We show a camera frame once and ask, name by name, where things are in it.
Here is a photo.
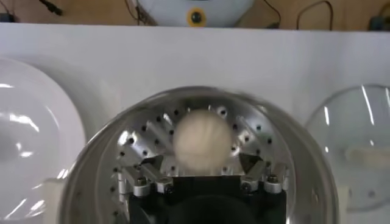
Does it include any round glass pot lid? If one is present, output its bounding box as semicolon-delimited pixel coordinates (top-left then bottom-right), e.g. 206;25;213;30
304;84;390;212

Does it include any black cable with plug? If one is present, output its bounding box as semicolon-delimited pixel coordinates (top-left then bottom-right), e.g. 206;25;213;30
38;0;64;16

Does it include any white round plate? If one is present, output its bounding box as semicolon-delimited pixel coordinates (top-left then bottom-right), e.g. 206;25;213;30
0;57;88;222

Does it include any white electric cooker pot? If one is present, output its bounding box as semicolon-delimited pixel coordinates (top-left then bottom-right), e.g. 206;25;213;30
44;178;350;224

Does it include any thin black floor cable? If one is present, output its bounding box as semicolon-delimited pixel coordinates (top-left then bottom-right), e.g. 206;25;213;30
263;0;282;29
296;0;333;31
124;0;159;27

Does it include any pale blue robot base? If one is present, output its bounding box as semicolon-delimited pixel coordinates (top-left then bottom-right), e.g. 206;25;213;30
136;0;255;28

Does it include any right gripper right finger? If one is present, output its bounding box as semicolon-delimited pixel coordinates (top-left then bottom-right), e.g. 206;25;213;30
239;152;290;195

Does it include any stainless steel steamer basket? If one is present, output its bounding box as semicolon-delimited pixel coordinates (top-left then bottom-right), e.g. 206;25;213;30
59;86;339;224

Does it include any white steamed baozi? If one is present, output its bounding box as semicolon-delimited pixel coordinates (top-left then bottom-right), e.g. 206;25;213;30
172;108;234;173

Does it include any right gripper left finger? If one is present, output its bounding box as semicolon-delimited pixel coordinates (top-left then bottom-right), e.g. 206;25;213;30
115;154;174;198

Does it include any dark grey floor object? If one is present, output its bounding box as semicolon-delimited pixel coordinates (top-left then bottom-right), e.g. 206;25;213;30
367;15;390;31
0;12;16;24

